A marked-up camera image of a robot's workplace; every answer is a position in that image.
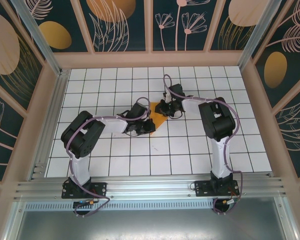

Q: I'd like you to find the aluminium side rail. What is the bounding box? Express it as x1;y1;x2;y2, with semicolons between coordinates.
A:
28;68;71;181

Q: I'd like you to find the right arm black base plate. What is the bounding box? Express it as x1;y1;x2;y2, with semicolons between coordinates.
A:
194;179;240;197

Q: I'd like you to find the grey sheet metal panel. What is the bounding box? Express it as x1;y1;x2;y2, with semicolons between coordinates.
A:
3;199;300;240

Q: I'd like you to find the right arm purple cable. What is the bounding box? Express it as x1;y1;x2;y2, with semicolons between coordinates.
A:
163;74;244;216

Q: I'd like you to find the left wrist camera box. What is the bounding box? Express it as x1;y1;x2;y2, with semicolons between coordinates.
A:
129;103;148;119

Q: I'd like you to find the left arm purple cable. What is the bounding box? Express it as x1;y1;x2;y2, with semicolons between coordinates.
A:
66;96;151;218

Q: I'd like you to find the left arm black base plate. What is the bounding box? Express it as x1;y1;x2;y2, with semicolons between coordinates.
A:
61;181;108;200

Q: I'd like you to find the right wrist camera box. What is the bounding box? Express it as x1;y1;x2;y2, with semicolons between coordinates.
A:
168;83;186;99

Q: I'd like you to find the long aluminium mounting rail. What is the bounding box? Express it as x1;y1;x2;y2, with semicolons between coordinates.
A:
13;172;287;201

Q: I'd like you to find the slotted grey cable duct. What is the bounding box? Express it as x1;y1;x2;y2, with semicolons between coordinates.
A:
23;201;278;211

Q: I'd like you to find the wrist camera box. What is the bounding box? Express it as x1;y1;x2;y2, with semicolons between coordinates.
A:
168;83;186;99
129;103;148;119

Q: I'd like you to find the orange paper sheet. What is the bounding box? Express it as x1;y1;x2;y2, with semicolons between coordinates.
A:
148;101;170;137

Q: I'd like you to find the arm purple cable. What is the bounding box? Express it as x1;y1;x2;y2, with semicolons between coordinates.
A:
66;96;151;218
163;74;244;216

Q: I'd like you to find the aluminium frame post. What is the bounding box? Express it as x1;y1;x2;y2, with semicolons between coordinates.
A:
9;0;64;76
237;0;283;73

